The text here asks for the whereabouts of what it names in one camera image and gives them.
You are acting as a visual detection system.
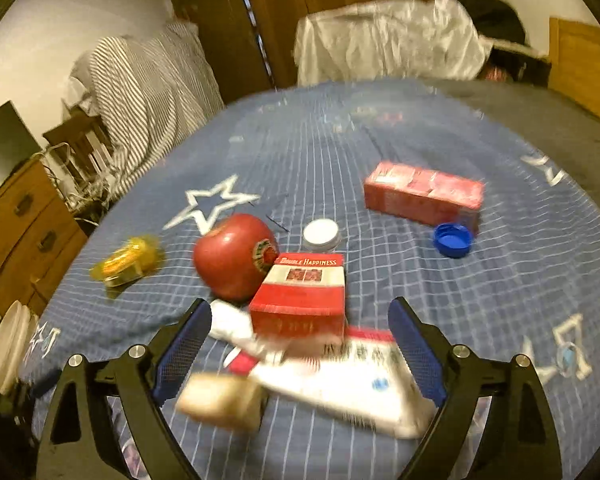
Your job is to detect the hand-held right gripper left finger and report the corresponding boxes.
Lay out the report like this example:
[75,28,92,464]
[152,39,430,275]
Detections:
[35,297,214,480]

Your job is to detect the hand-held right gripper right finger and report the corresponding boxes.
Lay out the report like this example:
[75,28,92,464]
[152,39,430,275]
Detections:
[387,296,565,480]

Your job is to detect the white medicine box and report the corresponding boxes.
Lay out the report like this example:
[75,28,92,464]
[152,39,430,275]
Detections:
[226,326,439,442]

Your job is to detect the red cigarette box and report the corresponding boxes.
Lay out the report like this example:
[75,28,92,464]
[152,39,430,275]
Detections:
[248,253,347,342]

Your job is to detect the crumpled white tissue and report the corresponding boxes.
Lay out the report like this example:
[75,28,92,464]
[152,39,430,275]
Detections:
[209,299,287,362]

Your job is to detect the blue plaid bedsheet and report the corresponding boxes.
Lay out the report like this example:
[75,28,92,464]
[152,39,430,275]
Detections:
[17,80,600,480]

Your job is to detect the red apple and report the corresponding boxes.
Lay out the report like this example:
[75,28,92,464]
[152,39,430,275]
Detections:
[193,213,280,303]

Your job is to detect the yellow plastic wrapper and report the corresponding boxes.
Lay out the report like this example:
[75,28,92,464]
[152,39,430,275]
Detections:
[89,234,164,289]

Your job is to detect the blue bottle cap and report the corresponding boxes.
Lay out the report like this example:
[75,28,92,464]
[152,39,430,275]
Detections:
[432,222,474,260]

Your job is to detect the white round lid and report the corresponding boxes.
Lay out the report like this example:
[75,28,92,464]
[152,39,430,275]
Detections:
[302,218,342,254]

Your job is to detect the long red carton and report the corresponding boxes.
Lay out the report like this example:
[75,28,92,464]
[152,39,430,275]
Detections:
[363,160,485,235]

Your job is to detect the wooden dresser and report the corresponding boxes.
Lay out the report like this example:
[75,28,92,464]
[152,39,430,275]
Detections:
[0,159,89,357]

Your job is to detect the wooden chair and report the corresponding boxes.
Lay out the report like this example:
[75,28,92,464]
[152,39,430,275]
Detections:
[42,112,117,197]

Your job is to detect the striped grey cloth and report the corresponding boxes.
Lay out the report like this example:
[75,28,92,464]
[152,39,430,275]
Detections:
[67,22,226,197]

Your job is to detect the grey blanket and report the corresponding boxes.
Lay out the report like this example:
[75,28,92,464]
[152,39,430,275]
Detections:
[429,79,600,221]

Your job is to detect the black television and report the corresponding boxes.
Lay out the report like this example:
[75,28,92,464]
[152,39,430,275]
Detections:
[0,100,44,212]

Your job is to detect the shiny white cloth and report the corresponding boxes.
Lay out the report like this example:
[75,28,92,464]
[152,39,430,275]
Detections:
[293,0,494,86]

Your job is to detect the wooden headboard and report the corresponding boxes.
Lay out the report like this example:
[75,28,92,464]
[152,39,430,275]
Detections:
[548,17,600,134]

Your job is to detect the dark wooden door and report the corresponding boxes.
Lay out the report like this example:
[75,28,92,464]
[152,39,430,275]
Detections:
[167,0,274,94]

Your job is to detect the black cloth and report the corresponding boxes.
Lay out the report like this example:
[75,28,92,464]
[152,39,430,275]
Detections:
[454,0,529,49]

